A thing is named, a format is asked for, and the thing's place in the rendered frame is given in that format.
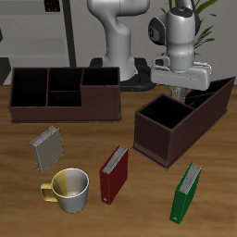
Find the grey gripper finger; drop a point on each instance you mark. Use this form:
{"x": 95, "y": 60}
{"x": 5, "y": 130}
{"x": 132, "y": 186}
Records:
{"x": 182, "y": 92}
{"x": 175, "y": 93}

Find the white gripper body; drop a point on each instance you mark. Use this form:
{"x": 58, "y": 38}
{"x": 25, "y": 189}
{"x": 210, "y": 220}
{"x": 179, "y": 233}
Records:
{"x": 182, "y": 77}

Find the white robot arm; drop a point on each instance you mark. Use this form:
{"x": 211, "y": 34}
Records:
{"x": 118, "y": 40}

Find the dark brown desk caddy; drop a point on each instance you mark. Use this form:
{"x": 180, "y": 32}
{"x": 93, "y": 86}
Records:
{"x": 98, "y": 103}
{"x": 188, "y": 129}

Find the red book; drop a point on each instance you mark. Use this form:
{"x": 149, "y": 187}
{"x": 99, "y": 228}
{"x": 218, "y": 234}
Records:
{"x": 115, "y": 179}

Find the green book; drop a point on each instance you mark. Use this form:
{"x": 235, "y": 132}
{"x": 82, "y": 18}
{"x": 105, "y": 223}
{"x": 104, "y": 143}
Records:
{"x": 183, "y": 203}

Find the grey-tan book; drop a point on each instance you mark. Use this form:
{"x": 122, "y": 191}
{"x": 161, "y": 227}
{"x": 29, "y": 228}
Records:
{"x": 49, "y": 151}

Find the green pot plant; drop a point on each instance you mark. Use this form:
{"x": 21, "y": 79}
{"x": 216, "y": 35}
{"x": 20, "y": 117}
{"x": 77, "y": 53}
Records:
{"x": 203, "y": 34}

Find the white and yellow mug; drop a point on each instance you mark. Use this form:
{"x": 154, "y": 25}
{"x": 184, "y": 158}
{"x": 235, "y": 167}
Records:
{"x": 72, "y": 197}

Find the white shelf unit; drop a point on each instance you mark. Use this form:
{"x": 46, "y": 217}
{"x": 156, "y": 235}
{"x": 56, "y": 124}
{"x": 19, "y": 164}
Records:
{"x": 31, "y": 31}

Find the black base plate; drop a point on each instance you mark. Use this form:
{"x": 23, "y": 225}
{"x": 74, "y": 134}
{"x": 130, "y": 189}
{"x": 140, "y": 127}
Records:
{"x": 142, "y": 82}

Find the black upright post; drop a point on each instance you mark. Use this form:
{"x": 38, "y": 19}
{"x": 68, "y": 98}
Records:
{"x": 69, "y": 31}

